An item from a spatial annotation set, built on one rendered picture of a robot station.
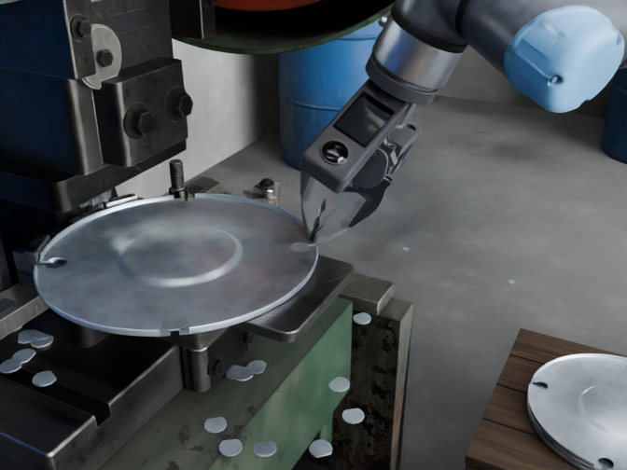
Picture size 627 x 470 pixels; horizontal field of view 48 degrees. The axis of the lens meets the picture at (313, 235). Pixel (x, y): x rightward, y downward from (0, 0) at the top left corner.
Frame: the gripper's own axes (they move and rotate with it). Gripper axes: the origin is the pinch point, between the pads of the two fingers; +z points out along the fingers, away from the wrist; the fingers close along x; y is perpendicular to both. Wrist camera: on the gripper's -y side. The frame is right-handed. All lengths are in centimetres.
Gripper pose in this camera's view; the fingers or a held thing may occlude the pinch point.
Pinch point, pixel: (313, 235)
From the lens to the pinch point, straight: 74.6
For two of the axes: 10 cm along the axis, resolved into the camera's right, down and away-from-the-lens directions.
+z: -3.8, 7.2, 5.8
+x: -8.2, -5.5, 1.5
